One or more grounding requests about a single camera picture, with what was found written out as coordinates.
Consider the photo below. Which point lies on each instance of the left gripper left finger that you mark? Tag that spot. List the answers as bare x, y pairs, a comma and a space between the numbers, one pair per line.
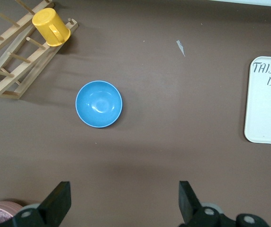
55, 203

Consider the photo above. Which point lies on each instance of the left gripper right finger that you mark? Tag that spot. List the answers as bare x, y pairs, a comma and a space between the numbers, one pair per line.
190, 208

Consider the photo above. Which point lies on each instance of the pink bowl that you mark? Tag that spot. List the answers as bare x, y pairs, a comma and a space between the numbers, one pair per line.
5, 204

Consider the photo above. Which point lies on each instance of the blue bowl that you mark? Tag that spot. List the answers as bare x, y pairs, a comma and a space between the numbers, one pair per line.
98, 104

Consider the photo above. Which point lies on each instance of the cream bear print tray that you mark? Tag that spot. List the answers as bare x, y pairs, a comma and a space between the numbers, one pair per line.
268, 106

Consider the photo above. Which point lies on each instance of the wooden peg drying rack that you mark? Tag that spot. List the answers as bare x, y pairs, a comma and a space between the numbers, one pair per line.
43, 54

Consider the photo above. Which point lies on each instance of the grey tape scrap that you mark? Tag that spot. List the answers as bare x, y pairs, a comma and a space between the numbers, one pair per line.
181, 47

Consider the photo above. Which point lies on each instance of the yellow plastic mug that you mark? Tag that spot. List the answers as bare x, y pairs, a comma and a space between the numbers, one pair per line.
46, 23

